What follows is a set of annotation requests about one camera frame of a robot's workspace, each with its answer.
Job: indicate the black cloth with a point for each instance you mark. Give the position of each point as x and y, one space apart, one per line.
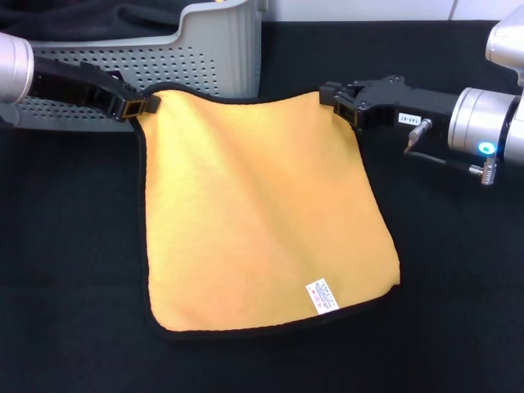
90 20

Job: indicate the right wrist camera housing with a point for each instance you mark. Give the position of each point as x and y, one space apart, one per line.
505 41

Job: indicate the grey perforated plastic storage box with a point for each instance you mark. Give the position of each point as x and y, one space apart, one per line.
196 61

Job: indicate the yellow towel with black trim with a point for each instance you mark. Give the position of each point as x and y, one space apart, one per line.
262 213

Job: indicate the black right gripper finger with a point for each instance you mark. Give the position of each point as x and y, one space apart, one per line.
340 91
348 110

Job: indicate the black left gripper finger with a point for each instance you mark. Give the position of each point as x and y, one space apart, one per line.
137 93
135 109

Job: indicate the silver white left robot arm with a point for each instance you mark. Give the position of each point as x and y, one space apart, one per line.
14 69

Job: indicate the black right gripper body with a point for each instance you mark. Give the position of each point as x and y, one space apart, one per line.
413 108

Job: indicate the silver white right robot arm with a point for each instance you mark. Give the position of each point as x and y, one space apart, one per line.
491 123

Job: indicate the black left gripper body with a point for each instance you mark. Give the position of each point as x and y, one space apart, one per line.
69 84

